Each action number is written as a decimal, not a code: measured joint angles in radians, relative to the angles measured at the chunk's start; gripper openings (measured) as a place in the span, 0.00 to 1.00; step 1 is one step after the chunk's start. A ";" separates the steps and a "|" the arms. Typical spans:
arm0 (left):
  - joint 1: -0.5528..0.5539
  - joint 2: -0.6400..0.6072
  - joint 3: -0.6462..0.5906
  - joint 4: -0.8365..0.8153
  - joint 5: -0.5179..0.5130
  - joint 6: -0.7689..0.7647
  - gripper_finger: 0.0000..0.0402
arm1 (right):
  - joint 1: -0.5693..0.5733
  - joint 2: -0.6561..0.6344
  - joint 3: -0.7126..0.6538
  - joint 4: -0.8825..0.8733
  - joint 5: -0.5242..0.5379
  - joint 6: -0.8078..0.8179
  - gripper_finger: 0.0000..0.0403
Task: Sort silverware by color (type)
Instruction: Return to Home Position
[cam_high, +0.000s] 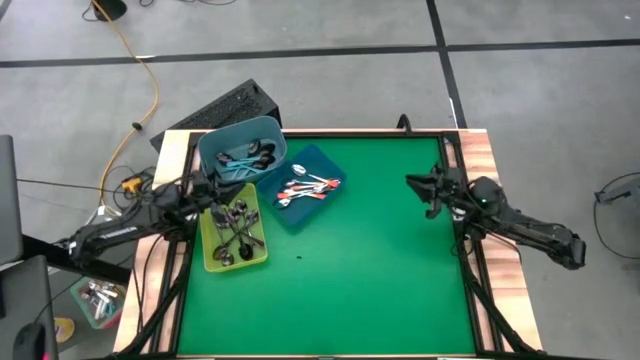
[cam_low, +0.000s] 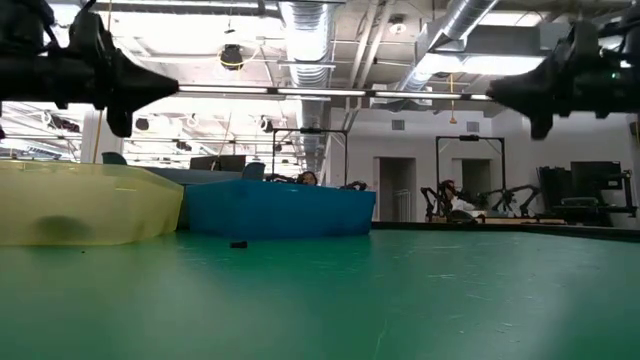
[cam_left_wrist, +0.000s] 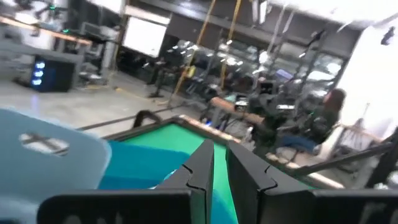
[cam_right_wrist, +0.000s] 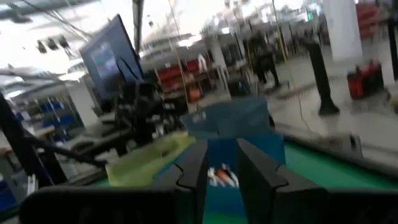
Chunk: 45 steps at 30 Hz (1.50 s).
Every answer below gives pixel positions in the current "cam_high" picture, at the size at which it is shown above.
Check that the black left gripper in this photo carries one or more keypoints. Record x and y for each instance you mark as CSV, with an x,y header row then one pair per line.
x,y
205,192

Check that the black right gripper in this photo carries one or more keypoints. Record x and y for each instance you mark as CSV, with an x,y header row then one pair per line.
x,y
447,192

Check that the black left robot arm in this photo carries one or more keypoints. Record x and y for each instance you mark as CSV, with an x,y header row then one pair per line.
x,y
125,225

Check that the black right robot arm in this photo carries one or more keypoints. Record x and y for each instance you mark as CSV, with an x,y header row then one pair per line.
x,y
525,225

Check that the grey-blue plastic bin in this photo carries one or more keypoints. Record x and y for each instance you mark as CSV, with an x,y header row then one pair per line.
x,y
215,145

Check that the translucent yellow-green plastic bin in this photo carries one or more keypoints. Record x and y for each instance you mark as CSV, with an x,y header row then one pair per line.
x,y
210,260

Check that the wooden table side board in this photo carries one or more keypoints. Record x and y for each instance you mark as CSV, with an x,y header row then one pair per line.
x,y
177,137
505,300

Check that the blue shallow plastic bin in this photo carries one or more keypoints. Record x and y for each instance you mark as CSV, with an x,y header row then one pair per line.
x,y
305,215

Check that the teal basket with items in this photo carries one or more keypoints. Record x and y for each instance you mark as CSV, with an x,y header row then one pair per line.
x,y
97,300

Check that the black floor beam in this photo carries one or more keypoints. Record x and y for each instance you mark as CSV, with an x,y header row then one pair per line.
x,y
40,247

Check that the yellow tape roll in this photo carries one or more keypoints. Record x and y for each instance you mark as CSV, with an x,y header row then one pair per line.
x,y
66,330

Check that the black round floor base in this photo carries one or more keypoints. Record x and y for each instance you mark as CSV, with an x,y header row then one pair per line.
x,y
111,9

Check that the dark grey desk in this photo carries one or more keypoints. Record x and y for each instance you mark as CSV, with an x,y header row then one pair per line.
x,y
20,295

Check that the black computer mouse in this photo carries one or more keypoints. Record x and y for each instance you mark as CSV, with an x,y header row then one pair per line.
x,y
30,342

